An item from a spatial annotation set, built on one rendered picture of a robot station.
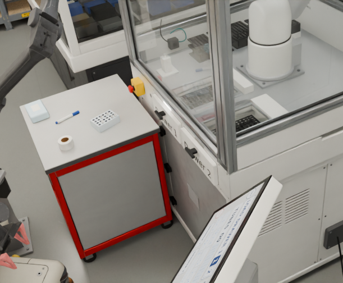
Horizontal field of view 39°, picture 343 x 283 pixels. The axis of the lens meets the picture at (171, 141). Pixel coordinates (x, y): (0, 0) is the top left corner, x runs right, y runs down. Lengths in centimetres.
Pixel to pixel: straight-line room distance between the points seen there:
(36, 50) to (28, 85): 295
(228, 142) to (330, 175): 64
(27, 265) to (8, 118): 188
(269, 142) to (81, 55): 140
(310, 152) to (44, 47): 108
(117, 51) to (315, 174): 140
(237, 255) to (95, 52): 187
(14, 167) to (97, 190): 129
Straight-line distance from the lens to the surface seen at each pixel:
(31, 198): 337
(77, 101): 271
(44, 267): 256
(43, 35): 167
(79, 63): 288
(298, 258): 249
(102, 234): 271
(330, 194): 229
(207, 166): 193
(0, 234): 159
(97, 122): 244
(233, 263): 124
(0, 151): 389
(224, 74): 155
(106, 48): 289
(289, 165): 197
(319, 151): 204
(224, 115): 164
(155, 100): 229
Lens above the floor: 217
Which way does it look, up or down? 38 degrees down
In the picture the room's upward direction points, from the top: 9 degrees counter-clockwise
